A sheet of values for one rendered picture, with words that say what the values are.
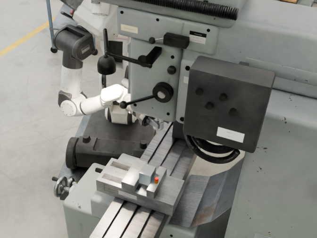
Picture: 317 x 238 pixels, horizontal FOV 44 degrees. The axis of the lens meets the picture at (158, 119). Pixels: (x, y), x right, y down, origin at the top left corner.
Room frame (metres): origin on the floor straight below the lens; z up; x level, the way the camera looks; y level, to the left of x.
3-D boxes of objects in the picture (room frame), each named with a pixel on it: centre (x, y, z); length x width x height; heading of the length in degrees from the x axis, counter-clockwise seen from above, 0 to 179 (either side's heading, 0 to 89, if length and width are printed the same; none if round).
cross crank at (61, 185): (1.41, 0.47, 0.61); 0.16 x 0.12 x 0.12; 70
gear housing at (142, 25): (1.23, -0.04, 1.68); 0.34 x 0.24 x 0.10; 70
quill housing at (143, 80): (1.24, -0.01, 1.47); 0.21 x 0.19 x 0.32; 160
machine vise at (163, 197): (1.16, 0.06, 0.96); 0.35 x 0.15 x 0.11; 71
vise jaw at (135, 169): (1.17, 0.09, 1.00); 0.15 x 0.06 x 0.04; 161
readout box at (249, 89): (0.83, -0.17, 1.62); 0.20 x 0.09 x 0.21; 70
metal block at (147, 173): (1.15, 0.03, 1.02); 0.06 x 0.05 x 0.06; 161
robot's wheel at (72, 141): (1.81, 0.52, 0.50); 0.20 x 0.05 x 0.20; 176
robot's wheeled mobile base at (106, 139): (2.03, 0.24, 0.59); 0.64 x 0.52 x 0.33; 176
